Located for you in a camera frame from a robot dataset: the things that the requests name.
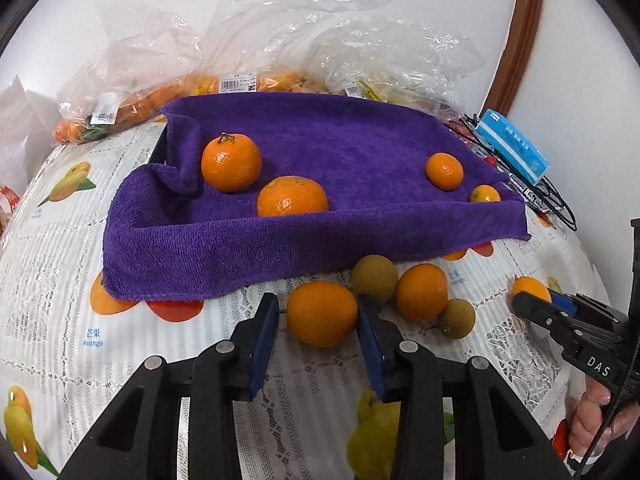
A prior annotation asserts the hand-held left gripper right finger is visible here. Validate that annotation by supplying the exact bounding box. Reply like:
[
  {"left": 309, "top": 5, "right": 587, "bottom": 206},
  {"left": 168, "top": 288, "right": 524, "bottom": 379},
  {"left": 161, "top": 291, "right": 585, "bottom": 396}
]
[{"left": 356, "top": 296, "right": 571, "bottom": 480}]

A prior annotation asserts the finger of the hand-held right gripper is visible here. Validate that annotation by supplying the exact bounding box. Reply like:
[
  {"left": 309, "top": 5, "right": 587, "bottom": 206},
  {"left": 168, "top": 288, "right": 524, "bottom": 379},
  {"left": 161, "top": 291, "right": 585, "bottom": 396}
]
[
  {"left": 547, "top": 287, "right": 626, "bottom": 326},
  {"left": 511, "top": 291, "right": 576, "bottom": 346}
]

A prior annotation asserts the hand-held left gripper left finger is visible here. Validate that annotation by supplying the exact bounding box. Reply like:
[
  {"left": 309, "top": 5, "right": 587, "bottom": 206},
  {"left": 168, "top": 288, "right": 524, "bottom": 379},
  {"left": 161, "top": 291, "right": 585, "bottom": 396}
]
[{"left": 59, "top": 292, "right": 280, "bottom": 480}]

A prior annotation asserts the green-brown round fruit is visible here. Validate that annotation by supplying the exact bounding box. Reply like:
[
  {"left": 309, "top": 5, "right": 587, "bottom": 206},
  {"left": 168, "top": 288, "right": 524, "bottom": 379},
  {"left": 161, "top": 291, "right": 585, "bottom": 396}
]
[{"left": 350, "top": 254, "right": 399, "bottom": 303}]

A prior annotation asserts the small brown round fruit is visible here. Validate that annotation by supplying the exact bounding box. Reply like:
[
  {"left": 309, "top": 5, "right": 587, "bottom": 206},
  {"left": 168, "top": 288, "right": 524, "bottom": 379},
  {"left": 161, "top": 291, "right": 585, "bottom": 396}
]
[{"left": 438, "top": 298, "right": 477, "bottom": 338}]

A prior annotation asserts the large mandarin with stem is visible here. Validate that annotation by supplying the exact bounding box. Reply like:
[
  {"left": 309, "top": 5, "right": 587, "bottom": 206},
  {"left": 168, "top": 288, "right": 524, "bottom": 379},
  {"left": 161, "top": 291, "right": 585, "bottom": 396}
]
[{"left": 201, "top": 132, "right": 263, "bottom": 193}]

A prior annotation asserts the purple towel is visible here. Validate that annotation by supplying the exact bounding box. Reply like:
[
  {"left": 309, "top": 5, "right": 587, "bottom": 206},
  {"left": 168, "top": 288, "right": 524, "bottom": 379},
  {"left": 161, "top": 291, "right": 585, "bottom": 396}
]
[{"left": 102, "top": 91, "right": 532, "bottom": 302}]

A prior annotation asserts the black tray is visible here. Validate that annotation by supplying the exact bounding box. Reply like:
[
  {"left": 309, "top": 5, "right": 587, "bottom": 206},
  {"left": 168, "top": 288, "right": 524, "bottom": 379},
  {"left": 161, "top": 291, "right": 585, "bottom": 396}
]
[{"left": 148, "top": 122, "right": 168, "bottom": 166}]

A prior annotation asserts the person's right hand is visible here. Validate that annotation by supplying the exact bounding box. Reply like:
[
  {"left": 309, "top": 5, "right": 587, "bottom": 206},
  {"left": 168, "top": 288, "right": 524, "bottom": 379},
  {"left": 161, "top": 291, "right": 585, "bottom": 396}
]
[{"left": 565, "top": 385, "right": 640, "bottom": 466}]

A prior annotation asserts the grey checkered pouch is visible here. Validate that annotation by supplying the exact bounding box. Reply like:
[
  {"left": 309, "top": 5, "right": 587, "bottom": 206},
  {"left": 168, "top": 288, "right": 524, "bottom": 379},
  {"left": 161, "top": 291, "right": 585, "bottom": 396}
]
[{"left": 505, "top": 170, "right": 551, "bottom": 216}]

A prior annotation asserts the blue tissue box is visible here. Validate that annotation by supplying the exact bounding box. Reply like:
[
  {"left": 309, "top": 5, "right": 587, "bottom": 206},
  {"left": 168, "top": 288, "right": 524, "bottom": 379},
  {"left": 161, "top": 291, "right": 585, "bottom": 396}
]
[{"left": 474, "top": 108, "right": 551, "bottom": 185}]

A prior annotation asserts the clear bag of mandarins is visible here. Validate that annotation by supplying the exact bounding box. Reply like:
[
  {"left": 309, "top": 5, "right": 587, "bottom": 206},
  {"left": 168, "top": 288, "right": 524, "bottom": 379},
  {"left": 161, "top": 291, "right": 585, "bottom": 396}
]
[{"left": 54, "top": 0, "right": 211, "bottom": 146}]

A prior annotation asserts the clear bag of yellow fruit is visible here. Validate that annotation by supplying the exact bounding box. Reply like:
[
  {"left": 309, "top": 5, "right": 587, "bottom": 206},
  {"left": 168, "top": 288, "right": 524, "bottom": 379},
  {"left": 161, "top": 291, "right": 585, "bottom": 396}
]
[{"left": 320, "top": 15, "right": 488, "bottom": 116}]

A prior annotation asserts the red and white packet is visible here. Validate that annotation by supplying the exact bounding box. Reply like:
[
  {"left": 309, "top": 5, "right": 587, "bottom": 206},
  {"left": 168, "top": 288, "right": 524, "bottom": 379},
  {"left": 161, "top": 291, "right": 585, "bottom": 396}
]
[{"left": 0, "top": 185, "right": 22, "bottom": 221}]

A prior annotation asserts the tall clear bag with label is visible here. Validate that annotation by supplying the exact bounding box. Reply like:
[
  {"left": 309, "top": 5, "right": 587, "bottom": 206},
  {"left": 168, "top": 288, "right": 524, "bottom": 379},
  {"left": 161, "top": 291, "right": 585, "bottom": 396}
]
[{"left": 200, "top": 0, "right": 411, "bottom": 96}]

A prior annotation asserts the white plastic bag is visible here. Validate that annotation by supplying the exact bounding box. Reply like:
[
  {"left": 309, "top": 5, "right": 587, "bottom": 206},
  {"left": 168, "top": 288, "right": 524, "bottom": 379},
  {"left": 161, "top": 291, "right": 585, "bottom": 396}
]
[{"left": 0, "top": 75, "right": 61, "bottom": 196}]

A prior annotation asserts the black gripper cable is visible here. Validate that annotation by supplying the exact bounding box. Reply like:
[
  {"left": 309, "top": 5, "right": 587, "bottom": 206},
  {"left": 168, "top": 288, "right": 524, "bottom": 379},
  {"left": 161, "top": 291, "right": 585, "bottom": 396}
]
[{"left": 572, "top": 355, "right": 640, "bottom": 478}]

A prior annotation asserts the brown wooden door frame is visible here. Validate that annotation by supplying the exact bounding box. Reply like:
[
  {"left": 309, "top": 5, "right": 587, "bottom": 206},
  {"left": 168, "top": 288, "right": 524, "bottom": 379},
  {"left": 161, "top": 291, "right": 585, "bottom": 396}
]
[{"left": 487, "top": 0, "right": 547, "bottom": 116}]

